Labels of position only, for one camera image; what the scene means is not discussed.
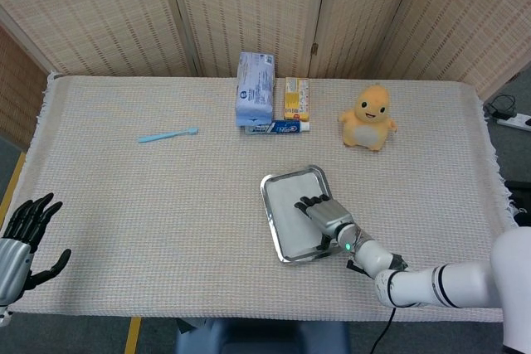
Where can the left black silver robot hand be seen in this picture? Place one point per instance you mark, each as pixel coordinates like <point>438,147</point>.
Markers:
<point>12,263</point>

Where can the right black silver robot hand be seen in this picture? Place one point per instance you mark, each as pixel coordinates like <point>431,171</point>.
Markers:
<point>332,217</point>

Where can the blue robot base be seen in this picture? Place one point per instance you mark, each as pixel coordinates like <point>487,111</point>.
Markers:
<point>265,337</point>

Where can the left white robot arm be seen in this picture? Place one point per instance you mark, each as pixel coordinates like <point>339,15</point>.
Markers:
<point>4,314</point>

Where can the stainless steel tray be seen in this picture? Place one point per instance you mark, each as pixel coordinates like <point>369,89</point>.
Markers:
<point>267,221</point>

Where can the yellow plush toy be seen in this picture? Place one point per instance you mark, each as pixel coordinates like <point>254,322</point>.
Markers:
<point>367,126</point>

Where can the blue white toothpaste tube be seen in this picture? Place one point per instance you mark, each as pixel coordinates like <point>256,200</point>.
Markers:
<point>282,127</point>

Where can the yellow cardboard box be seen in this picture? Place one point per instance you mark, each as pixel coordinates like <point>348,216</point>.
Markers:
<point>296,101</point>

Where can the blue tissue pack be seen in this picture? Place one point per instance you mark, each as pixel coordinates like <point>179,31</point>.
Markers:
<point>254,93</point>

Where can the beige woven table cloth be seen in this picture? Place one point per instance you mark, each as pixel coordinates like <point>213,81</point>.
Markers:
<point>166,213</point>

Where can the brass screen hinge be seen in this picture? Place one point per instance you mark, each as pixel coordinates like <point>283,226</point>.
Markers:
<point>315,49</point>

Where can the light blue toothbrush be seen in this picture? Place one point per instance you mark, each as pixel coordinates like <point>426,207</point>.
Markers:
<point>166,135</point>

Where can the black floor object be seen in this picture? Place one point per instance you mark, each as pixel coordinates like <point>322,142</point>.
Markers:
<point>520,192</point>

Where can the white power strip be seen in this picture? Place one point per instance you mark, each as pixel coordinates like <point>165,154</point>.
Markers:
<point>516,121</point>

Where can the woven folding screen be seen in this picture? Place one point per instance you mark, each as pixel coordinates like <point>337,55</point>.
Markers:
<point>103,10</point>

